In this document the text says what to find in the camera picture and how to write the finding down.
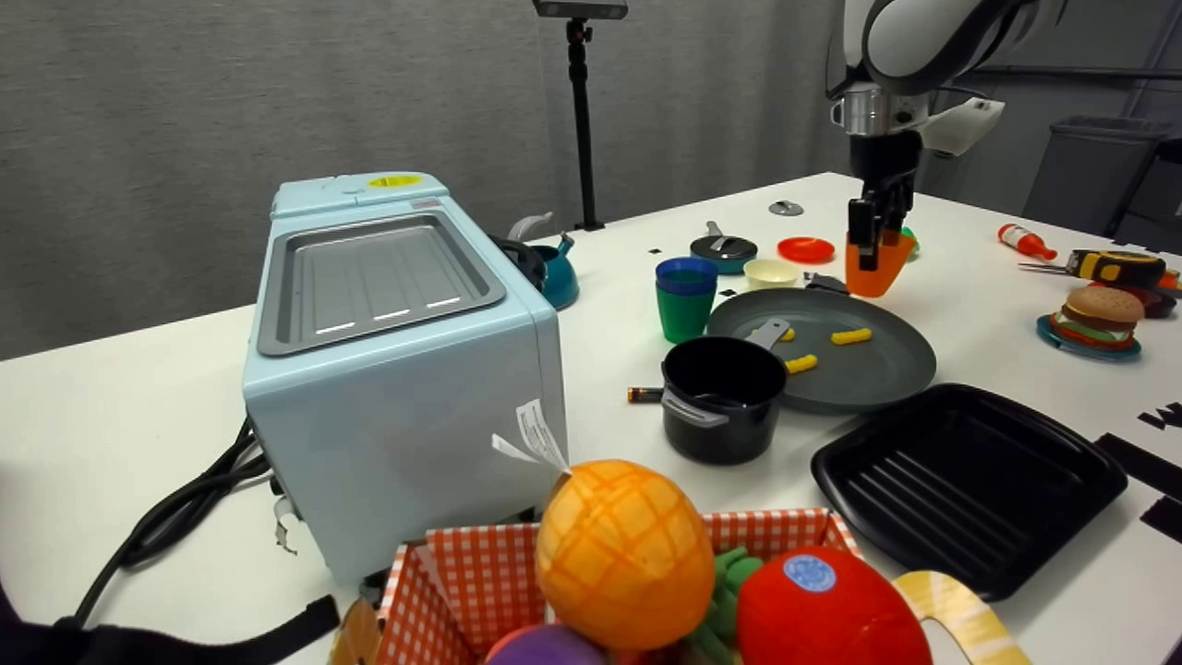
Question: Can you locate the small teal frying pan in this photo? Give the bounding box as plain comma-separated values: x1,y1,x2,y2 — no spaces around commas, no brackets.
688,218,759,278

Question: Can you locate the small orange-red plate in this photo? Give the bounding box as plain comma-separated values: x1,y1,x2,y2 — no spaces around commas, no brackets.
777,231,839,266

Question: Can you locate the black tripod stand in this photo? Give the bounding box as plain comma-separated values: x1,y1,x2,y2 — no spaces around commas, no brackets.
556,13,609,231

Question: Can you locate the blue plastic cup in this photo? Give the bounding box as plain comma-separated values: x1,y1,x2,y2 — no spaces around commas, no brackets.
652,254,724,298

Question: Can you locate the black yellow toy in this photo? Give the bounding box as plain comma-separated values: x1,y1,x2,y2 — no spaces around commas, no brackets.
1066,247,1182,322

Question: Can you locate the grey bin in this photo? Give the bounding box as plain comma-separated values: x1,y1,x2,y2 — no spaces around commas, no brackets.
1022,115,1167,237

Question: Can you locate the green plush vegetable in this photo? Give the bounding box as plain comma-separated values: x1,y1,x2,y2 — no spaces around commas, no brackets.
688,545,767,665

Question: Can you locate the grey backdrop curtain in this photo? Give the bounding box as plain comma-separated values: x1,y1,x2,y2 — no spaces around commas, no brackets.
0,0,864,363

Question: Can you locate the black camera on stand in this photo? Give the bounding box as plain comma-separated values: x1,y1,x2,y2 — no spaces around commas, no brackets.
527,0,630,22

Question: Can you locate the orange plush fruit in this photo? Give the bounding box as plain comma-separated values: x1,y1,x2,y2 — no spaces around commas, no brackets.
488,395,720,653

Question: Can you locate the light blue toaster oven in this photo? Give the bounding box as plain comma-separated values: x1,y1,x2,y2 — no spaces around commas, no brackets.
239,168,571,582

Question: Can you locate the small teal plate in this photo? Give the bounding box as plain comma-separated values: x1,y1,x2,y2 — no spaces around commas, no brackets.
1035,310,1146,367

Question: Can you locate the green plastic cup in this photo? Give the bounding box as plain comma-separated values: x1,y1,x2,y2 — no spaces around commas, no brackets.
656,286,720,348

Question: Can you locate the translucent orange cup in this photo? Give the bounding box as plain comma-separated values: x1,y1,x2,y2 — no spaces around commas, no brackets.
843,224,921,298

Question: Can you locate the toy burger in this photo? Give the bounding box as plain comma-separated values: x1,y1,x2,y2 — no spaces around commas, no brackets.
1050,280,1147,353

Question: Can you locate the red toy bottle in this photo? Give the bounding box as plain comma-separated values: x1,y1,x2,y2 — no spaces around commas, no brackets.
993,218,1061,266

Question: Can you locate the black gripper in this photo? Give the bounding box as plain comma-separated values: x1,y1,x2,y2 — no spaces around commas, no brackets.
846,124,926,272

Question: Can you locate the black toaster power cable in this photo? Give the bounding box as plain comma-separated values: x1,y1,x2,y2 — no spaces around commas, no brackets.
71,417,273,625

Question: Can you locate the dark grey-green plate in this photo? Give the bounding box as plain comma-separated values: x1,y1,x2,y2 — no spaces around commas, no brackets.
704,284,942,413

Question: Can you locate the red plush tomato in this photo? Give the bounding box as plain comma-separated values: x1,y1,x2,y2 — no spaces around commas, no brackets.
736,544,934,665

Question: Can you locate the teal toy kettle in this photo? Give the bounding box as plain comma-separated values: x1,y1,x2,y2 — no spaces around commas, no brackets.
496,211,583,312

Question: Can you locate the black toy saucepan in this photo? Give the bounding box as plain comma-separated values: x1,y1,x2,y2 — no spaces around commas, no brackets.
629,333,795,468

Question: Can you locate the red checkered basket box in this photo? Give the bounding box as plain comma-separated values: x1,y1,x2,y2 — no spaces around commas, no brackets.
372,507,864,665

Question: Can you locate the black ridged grill tray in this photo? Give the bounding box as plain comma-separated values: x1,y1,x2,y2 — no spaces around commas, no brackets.
810,379,1130,601

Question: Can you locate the cream bowl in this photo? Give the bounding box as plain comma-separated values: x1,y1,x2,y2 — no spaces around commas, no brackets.
740,254,810,293

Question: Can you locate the black tape strip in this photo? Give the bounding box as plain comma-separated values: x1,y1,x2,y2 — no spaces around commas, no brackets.
1137,491,1182,545
1094,428,1182,503

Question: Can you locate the purple plush fruit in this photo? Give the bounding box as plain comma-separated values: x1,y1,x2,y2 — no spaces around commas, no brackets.
480,621,609,665

